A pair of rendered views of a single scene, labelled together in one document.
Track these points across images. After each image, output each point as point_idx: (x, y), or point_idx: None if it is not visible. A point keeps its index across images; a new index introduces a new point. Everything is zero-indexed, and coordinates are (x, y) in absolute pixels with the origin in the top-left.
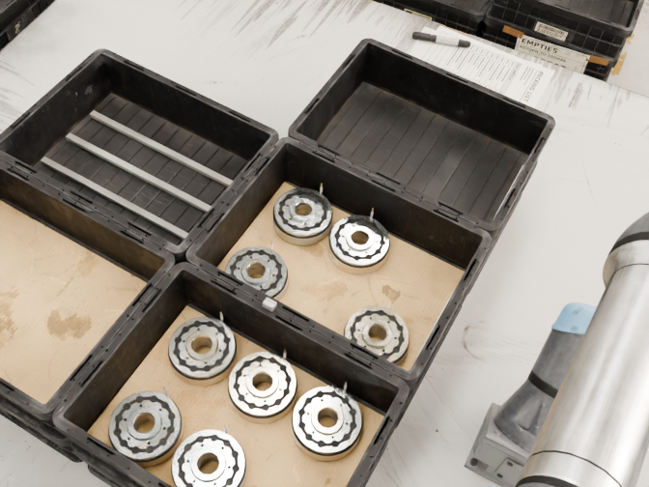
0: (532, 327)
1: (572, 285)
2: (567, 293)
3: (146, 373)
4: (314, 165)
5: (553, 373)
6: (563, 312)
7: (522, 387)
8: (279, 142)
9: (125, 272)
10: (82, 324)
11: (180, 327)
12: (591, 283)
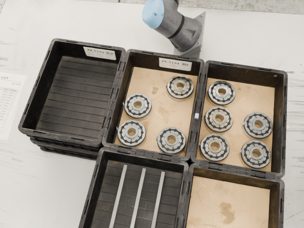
0: None
1: (109, 45)
2: (113, 45)
3: None
4: (111, 129)
5: (176, 23)
6: (154, 21)
7: (178, 38)
8: (106, 145)
9: (191, 201)
10: (223, 206)
11: (211, 159)
12: (106, 39)
